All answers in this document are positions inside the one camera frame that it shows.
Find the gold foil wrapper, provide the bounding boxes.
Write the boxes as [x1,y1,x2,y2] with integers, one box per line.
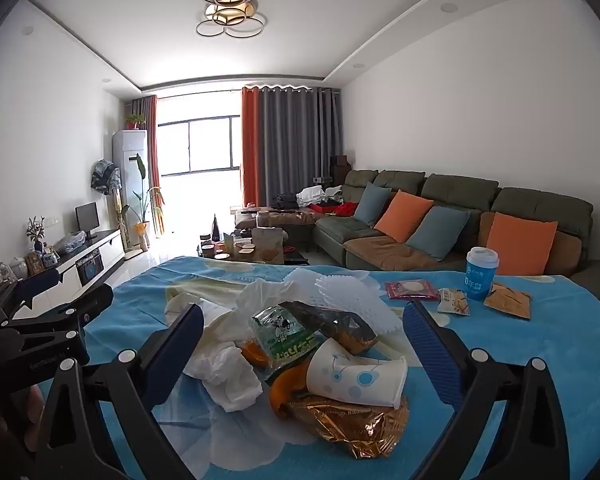
[280,392,411,460]

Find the brown boxes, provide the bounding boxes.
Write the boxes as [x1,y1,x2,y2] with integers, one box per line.
[330,154,353,186]

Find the grey curtain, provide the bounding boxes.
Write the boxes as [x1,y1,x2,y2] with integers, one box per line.
[130,96,151,132]
[259,86,342,201]

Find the green sofa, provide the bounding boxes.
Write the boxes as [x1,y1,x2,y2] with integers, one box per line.
[235,167,600,291]

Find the green snack packet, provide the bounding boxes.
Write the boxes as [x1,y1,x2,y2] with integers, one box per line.
[251,305,317,366]

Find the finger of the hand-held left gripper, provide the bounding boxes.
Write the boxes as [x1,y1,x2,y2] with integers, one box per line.
[55,285,115,331]
[0,268,61,318]

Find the white standing air conditioner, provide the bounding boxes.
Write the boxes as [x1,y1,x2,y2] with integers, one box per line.
[112,130,148,251]

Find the white tissue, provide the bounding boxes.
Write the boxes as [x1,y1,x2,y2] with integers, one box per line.
[200,280,301,346]
[184,342,265,413]

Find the blue floral blanket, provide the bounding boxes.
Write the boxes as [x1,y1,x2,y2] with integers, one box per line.
[82,255,600,480]

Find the white paper cup blue circles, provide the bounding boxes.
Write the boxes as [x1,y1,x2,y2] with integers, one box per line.
[305,338,408,408]

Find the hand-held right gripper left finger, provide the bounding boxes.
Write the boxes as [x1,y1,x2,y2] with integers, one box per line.
[32,304,204,480]

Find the brown paper bag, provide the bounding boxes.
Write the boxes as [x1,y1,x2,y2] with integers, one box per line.
[250,227,287,263]

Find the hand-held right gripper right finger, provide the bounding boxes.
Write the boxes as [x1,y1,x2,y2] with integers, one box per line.
[402,300,571,480]

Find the crumpled cream paper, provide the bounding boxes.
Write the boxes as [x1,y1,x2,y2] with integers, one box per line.
[165,292,221,331]

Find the tall leafy potted plant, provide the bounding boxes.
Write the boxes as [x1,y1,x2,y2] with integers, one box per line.
[121,154,166,251]

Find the vase with plant sprigs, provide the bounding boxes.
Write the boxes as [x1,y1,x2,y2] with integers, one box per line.
[26,216,47,253]

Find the glass coffee table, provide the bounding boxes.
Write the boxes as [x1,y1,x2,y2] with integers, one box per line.
[197,230,311,266]

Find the red snack packet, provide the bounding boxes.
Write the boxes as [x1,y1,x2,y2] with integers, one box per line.
[384,279,440,302]

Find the white tv cabinet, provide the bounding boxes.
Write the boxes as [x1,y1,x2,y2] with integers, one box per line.
[27,228,123,291]

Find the thin white foam sheet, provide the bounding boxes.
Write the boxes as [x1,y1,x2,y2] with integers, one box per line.
[277,266,331,306]

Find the dark clear plastic wrapper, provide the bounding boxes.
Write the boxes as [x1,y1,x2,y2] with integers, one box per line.
[280,301,381,356]

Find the window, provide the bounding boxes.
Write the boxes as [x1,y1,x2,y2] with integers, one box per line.
[157,116,241,177]

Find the orange cushion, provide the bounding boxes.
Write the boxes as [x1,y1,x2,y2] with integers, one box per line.
[375,190,433,243]
[486,211,558,277]

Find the white clothes pile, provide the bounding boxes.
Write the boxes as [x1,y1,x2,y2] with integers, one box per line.
[296,186,343,206]

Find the ring ceiling lamp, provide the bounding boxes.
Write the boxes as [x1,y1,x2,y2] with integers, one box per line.
[196,0,267,41]

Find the orange curtain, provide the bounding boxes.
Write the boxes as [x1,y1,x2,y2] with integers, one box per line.
[241,86,263,206]
[146,95,163,236]

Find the brown snack wrapper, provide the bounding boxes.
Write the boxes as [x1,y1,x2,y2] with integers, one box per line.
[483,282,532,320]

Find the orange peel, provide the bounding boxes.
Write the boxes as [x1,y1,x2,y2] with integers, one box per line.
[269,362,311,418]
[242,340,272,368]

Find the covered standing fan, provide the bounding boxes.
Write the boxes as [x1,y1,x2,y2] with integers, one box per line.
[90,159,126,256]

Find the black monitor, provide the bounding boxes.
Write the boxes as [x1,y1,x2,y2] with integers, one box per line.
[75,202,101,241]

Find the blue cushion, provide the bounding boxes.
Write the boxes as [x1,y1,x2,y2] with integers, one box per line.
[354,181,392,226]
[406,205,471,261]

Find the small white snack wrapper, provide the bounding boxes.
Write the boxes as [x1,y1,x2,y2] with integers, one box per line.
[437,287,471,316]

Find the white foam fruit net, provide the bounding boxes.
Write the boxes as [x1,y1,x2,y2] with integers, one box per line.
[314,272,406,337]

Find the blue cup white lid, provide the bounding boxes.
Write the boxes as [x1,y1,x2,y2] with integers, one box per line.
[466,247,500,302]

